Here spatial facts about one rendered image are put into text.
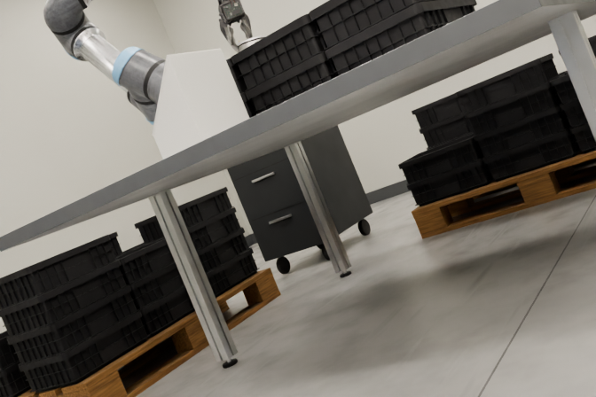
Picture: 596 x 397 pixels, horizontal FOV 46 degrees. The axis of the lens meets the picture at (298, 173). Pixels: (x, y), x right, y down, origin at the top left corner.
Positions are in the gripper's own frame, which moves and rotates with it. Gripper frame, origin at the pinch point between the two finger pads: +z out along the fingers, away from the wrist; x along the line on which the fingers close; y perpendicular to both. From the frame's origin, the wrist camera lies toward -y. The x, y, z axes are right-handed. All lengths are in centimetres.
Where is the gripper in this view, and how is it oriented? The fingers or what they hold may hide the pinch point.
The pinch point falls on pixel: (243, 46)
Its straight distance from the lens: 233.6
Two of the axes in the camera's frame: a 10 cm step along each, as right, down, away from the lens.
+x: 9.2, -3.7, 1.3
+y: 1.3, -0.3, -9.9
